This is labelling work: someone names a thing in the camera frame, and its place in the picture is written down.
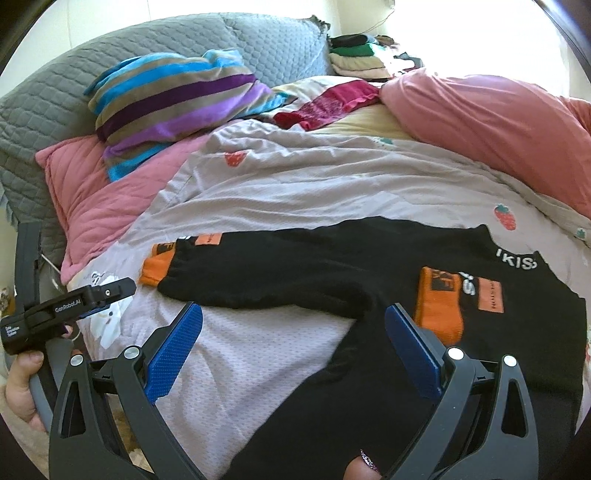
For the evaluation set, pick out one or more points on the pink quilted pillow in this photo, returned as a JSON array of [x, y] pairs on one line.
[[101, 198]]

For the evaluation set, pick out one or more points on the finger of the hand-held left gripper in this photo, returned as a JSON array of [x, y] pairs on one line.
[[113, 293]]

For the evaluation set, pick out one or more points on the black garment with orange cuffs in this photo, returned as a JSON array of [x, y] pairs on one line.
[[323, 267]]

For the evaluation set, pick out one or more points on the black folded cloth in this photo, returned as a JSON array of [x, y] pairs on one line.
[[353, 40]]

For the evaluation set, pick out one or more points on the striped velvet pillow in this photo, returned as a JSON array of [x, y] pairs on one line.
[[175, 101]]

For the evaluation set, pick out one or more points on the person's left hand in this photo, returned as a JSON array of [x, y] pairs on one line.
[[18, 387]]

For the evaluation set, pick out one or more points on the pink duvet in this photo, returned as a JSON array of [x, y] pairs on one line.
[[485, 124]]

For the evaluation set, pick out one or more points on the green folded cloth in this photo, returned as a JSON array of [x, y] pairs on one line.
[[362, 50]]

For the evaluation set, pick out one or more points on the cream folded clothes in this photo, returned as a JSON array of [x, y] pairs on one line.
[[360, 67]]

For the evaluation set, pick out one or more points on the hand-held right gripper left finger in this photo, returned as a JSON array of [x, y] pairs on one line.
[[173, 355]]

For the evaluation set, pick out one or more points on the pale yellow sheet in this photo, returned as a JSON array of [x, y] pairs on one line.
[[360, 122]]

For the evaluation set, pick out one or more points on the red garment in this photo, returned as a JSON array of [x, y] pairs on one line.
[[332, 104]]

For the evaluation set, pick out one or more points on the strawberry print blanket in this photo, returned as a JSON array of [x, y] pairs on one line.
[[323, 184]]

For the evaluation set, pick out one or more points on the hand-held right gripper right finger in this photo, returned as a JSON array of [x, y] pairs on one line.
[[415, 355]]

